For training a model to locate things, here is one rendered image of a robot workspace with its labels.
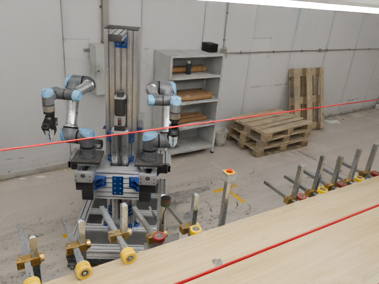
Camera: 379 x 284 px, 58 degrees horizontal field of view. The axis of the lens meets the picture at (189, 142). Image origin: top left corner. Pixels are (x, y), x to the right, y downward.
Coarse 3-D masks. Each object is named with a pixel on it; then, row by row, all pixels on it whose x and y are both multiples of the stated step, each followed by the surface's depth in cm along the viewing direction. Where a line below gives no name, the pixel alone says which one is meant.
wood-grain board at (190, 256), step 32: (352, 192) 286; (256, 224) 235; (288, 224) 238; (320, 224) 241; (352, 224) 244; (160, 256) 199; (192, 256) 202; (224, 256) 204; (256, 256) 206; (288, 256) 208; (320, 256) 211; (352, 256) 213
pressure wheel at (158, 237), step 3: (153, 234) 216; (156, 234) 216; (159, 234) 215; (162, 234) 216; (153, 237) 213; (156, 237) 213; (159, 237) 214; (162, 237) 214; (153, 240) 214; (156, 240) 212; (159, 240) 212; (162, 240) 213
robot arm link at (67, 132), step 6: (66, 78) 265; (72, 78) 265; (78, 78) 265; (66, 84) 265; (72, 84) 264; (78, 84) 265; (72, 102) 266; (78, 102) 270; (72, 108) 267; (72, 114) 267; (66, 120) 268; (72, 120) 267; (66, 126) 265; (72, 126) 266; (60, 132) 266; (66, 132) 265; (72, 132) 266; (60, 138) 266; (66, 138) 266; (72, 138) 265
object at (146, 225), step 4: (132, 208) 249; (136, 208) 247; (136, 212) 243; (136, 216) 243; (140, 216) 239; (140, 220) 237; (144, 220) 235; (144, 224) 231; (148, 224) 232; (144, 228) 232; (148, 228) 228; (148, 232) 226; (156, 244) 217; (160, 244) 217
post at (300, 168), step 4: (300, 164) 275; (300, 168) 274; (300, 172) 275; (296, 176) 279; (300, 176) 277; (296, 180) 280; (300, 180) 279; (296, 184) 280; (296, 188) 281; (292, 192) 285; (296, 192) 283; (296, 196) 285
